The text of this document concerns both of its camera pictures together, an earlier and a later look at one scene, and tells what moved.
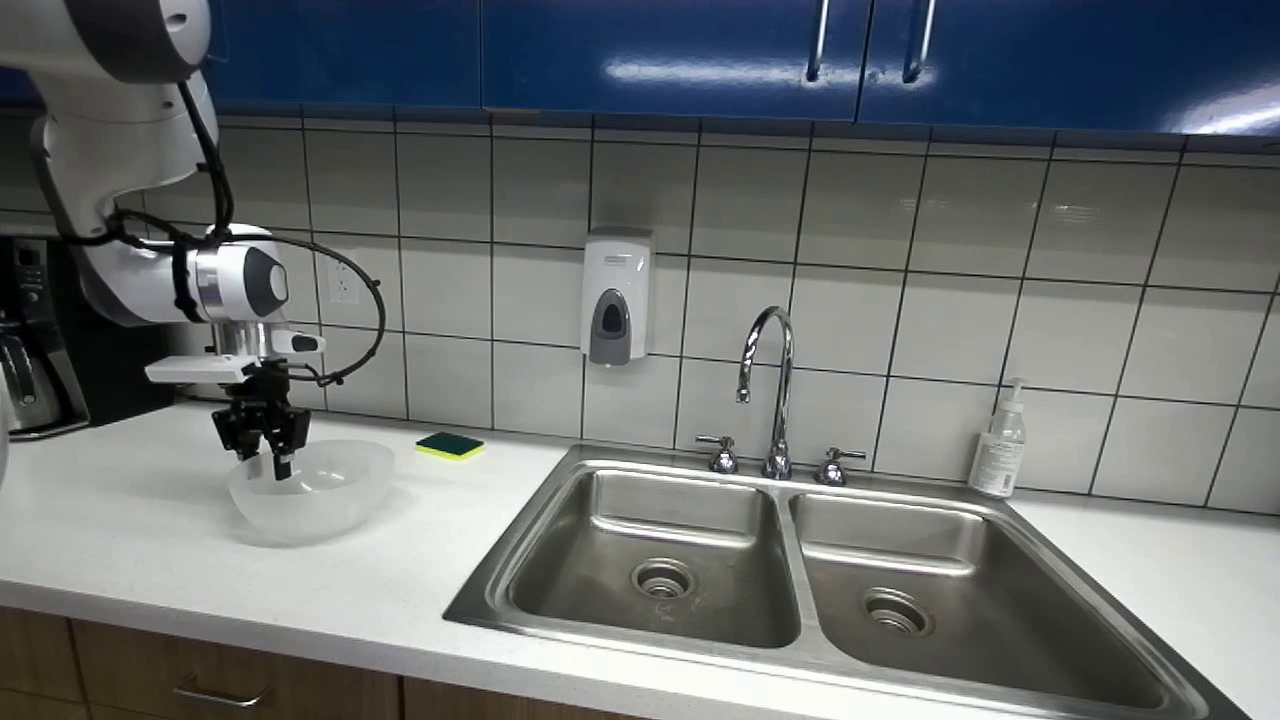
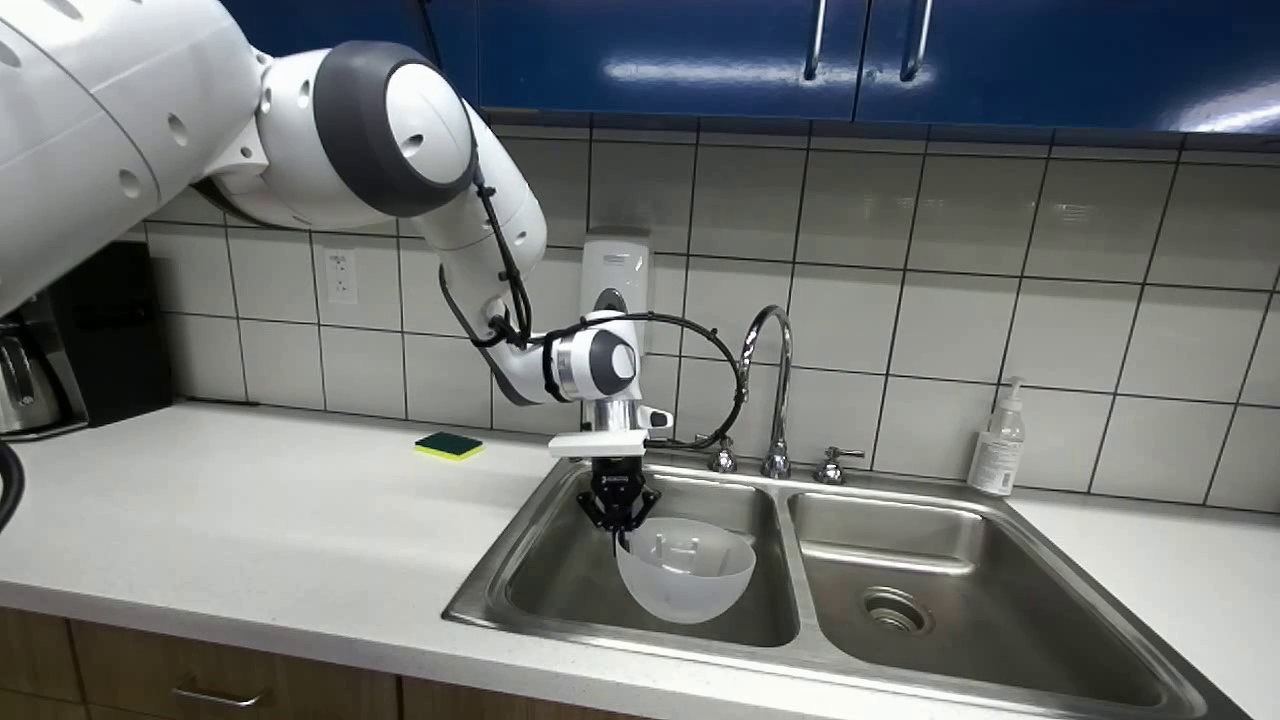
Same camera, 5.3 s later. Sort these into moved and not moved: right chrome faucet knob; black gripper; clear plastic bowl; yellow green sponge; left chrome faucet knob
Moved: black gripper; clear plastic bowl
Not moved: left chrome faucet knob; right chrome faucet knob; yellow green sponge
